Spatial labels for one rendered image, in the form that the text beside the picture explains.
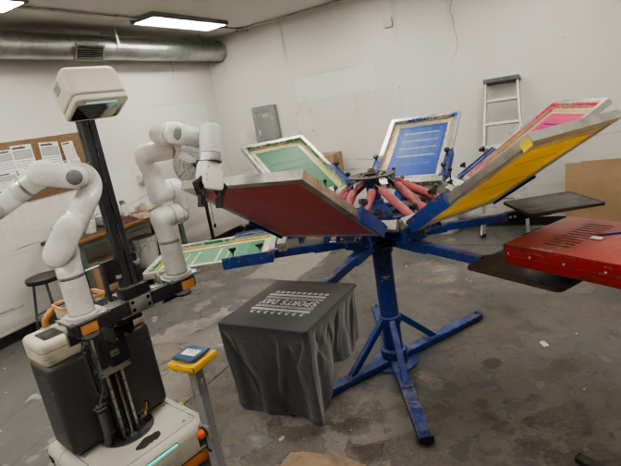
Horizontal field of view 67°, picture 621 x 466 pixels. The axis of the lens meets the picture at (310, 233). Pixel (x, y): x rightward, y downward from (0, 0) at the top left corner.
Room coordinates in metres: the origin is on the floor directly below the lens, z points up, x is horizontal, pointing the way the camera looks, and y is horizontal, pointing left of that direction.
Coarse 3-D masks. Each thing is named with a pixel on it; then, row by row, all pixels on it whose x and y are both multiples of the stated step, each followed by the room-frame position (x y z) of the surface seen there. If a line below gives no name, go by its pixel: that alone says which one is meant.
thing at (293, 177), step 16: (240, 176) 1.80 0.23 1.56; (256, 176) 1.76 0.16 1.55; (272, 176) 1.72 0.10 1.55; (288, 176) 1.68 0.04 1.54; (304, 176) 1.66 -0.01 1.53; (192, 192) 1.97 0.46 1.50; (320, 192) 1.75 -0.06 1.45; (224, 208) 2.13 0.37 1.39; (336, 208) 1.90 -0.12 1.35; (352, 208) 1.96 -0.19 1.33; (256, 224) 2.33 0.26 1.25
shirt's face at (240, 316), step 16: (272, 288) 2.17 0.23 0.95; (288, 288) 2.13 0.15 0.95; (304, 288) 2.10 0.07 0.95; (320, 288) 2.06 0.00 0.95; (336, 288) 2.03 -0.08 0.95; (320, 304) 1.88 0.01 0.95; (224, 320) 1.88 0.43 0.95; (240, 320) 1.86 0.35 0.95; (256, 320) 1.83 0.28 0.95; (272, 320) 1.80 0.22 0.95; (288, 320) 1.78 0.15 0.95; (304, 320) 1.75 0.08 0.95
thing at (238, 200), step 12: (228, 192) 1.90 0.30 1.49; (240, 192) 1.88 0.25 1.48; (228, 204) 2.06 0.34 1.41; (240, 204) 2.04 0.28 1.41; (252, 204) 2.01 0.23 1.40; (264, 204) 1.99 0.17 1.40; (252, 216) 2.20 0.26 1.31; (264, 216) 2.17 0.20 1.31; (276, 216) 2.14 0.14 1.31; (288, 216) 2.12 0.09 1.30; (276, 228) 2.36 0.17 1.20; (288, 228) 2.33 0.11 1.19; (300, 228) 2.29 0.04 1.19; (312, 228) 2.26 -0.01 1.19
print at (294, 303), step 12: (264, 300) 2.03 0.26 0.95; (276, 300) 2.00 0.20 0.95; (288, 300) 1.98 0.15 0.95; (300, 300) 1.96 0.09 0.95; (312, 300) 1.93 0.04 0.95; (252, 312) 1.92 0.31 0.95; (264, 312) 1.90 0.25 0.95; (276, 312) 1.88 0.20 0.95; (288, 312) 1.86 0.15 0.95; (300, 312) 1.84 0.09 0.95
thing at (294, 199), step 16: (256, 192) 1.85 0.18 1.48; (272, 192) 1.82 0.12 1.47; (288, 192) 1.80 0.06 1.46; (304, 192) 1.77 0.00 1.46; (288, 208) 1.99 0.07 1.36; (304, 208) 1.96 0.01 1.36; (320, 208) 1.93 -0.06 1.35; (320, 224) 2.16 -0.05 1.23; (336, 224) 2.13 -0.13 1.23; (352, 224) 2.09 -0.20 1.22
